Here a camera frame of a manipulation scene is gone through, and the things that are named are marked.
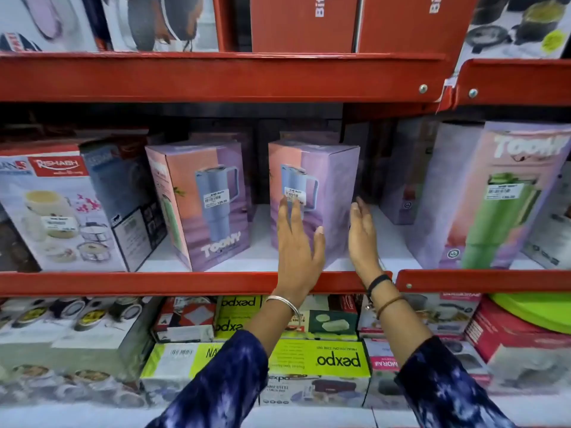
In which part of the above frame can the person's left hand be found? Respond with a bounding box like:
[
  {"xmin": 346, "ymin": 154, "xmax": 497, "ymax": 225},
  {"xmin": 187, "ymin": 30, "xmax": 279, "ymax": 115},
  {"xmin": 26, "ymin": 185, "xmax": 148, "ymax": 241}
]
[{"xmin": 272, "ymin": 196, "xmax": 326, "ymax": 306}]

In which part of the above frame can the person's right hand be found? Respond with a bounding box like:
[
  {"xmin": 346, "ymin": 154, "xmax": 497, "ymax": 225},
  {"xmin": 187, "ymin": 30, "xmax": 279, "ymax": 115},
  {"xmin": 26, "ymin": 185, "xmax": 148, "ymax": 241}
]
[{"xmin": 347, "ymin": 196, "xmax": 390, "ymax": 288}]

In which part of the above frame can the red metal shelf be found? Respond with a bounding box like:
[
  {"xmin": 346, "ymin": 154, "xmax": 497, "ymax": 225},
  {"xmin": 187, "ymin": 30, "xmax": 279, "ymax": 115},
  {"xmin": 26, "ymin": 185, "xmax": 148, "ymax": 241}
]
[
  {"xmin": 0, "ymin": 204, "xmax": 396, "ymax": 297},
  {"xmin": 453, "ymin": 59, "xmax": 571, "ymax": 108},
  {"xmin": 0, "ymin": 52, "xmax": 451, "ymax": 104},
  {"xmin": 395, "ymin": 253, "xmax": 571, "ymax": 294}
]

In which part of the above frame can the person's right forearm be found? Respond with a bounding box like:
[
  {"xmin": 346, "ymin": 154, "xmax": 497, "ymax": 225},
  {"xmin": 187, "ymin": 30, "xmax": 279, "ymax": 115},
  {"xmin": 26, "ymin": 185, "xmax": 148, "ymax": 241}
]
[{"xmin": 366, "ymin": 273, "xmax": 518, "ymax": 428}]

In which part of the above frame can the person's left forearm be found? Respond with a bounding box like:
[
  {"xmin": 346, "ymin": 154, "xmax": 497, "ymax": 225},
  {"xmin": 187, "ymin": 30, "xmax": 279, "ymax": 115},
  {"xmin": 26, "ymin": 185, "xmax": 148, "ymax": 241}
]
[{"xmin": 145, "ymin": 294, "xmax": 309, "ymax": 428}]

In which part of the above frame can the yellow-green flat box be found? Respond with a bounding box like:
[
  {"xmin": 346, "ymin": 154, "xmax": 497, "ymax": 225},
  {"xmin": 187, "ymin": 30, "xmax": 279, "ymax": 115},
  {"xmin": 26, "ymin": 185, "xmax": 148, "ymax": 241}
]
[{"xmin": 214, "ymin": 296, "xmax": 265, "ymax": 342}]

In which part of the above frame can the plain purple box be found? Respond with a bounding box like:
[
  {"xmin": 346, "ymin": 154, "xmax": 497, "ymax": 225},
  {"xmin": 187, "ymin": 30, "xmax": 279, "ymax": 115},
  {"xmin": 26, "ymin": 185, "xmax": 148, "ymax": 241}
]
[{"xmin": 381, "ymin": 118, "xmax": 440, "ymax": 226}]

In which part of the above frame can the white red lunch box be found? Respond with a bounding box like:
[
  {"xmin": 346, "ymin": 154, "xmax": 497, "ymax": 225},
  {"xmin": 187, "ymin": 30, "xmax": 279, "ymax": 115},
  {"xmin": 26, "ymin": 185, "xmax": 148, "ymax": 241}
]
[{"xmin": 356, "ymin": 292, "xmax": 482, "ymax": 339}]

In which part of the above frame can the large purple tumbler box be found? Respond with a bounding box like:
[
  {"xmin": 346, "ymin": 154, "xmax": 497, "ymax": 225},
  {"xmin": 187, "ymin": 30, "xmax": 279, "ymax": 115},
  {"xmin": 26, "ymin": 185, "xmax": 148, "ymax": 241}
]
[{"xmin": 408, "ymin": 121, "xmax": 571, "ymax": 270}]

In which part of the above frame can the small red white box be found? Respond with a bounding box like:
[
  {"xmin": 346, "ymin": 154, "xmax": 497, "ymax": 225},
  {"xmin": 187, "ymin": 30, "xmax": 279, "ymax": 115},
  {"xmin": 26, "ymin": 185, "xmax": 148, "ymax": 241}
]
[{"xmin": 151, "ymin": 296, "xmax": 217, "ymax": 344}]

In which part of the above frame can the red grey box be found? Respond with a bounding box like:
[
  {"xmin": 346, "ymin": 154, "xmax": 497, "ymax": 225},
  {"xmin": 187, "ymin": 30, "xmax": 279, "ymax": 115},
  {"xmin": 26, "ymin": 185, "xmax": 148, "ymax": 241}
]
[{"xmin": 466, "ymin": 298, "xmax": 571, "ymax": 395}]

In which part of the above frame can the plain red box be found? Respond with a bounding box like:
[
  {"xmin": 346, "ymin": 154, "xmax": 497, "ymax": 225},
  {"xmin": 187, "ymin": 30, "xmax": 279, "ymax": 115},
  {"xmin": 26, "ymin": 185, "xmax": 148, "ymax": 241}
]
[
  {"xmin": 249, "ymin": 0, "xmax": 359, "ymax": 53},
  {"xmin": 356, "ymin": 0, "xmax": 481, "ymax": 55}
]

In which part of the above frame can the white steel containers box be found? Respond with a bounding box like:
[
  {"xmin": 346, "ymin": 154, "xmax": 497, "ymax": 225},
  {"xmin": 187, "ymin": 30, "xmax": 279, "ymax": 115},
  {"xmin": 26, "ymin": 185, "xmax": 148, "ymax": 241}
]
[{"xmin": 0, "ymin": 296, "xmax": 164, "ymax": 408}]

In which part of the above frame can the white lunch pack box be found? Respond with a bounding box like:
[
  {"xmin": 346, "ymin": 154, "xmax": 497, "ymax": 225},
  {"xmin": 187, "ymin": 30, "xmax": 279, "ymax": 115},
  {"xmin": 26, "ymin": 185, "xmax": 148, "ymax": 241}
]
[{"xmin": 0, "ymin": 137, "xmax": 168, "ymax": 273}]

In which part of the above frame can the white cookware picture box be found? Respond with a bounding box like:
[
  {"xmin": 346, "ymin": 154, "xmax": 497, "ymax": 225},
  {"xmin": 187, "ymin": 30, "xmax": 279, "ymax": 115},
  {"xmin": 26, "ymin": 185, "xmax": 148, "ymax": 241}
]
[{"xmin": 454, "ymin": 0, "xmax": 571, "ymax": 61}]

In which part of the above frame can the white box purple lunchbox picture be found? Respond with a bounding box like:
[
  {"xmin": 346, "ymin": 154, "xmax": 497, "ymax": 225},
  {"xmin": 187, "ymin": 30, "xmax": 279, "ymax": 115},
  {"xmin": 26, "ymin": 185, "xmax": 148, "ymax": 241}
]
[{"xmin": 0, "ymin": 0, "xmax": 100, "ymax": 53}]

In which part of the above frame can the black wrist band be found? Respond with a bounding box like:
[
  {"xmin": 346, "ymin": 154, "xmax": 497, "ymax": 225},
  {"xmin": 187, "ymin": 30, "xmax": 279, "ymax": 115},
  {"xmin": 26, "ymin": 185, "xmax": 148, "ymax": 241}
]
[{"xmin": 365, "ymin": 273, "xmax": 393, "ymax": 304}]

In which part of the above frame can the silver bangle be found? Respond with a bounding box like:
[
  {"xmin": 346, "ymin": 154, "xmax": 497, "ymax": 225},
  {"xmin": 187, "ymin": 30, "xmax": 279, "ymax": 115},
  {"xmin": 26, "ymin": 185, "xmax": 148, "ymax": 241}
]
[{"xmin": 266, "ymin": 295, "xmax": 302, "ymax": 324}]

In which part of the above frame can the green plastic lid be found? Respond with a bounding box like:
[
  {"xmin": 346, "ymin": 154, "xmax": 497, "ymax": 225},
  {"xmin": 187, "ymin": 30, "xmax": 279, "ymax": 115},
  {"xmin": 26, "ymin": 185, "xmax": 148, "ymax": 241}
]
[{"xmin": 490, "ymin": 291, "xmax": 571, "ymax": 335}]

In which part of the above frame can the brown thread bracelet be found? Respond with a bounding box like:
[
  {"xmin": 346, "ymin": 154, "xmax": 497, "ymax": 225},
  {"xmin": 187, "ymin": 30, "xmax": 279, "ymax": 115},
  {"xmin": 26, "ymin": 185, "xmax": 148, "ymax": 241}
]
[{"xmin": 376, "ymin": 295, "xmax": 404, "ymax": 320}]

